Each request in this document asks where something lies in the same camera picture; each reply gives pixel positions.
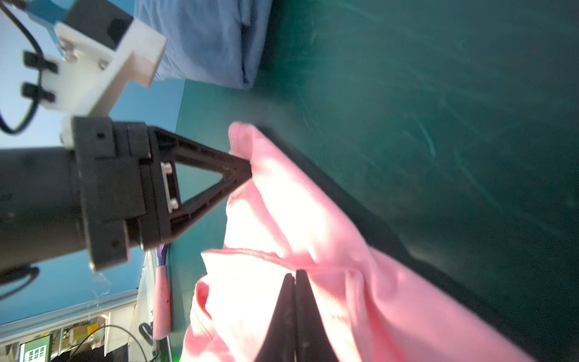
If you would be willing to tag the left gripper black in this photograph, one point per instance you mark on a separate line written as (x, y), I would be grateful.
(126, 193)

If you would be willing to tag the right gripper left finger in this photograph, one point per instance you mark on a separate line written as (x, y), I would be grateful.
(280, 340)

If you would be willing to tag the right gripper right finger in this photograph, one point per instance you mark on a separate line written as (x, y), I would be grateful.
(312, 343)

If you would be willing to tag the pink t-shirt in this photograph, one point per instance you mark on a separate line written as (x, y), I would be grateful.
(373, 307)

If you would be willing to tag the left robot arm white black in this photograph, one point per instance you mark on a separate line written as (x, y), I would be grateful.
(40, 207)

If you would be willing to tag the purple pink toy rake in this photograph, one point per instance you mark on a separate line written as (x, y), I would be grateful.
(162, 320)

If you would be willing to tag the folded blue-grey t-shirt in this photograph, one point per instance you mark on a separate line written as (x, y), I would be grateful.
(215, 42)

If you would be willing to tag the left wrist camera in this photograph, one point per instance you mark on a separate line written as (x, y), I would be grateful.
(103, 48)

